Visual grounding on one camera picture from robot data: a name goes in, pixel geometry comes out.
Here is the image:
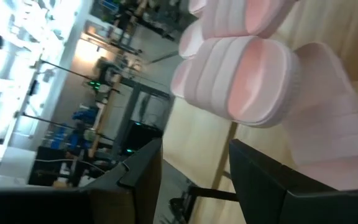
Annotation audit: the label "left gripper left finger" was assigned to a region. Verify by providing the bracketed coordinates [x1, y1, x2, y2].
[0, 138, 164, 224]

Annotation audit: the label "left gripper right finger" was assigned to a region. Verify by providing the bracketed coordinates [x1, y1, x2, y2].
[228, 138, 358, 224]

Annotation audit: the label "black box with cyan lights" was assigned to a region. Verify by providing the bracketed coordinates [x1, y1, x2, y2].
[121, 119, 164, 156]

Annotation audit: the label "wooden shelf with black frame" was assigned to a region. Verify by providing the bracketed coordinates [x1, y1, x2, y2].
[163, 0, 358, 218]

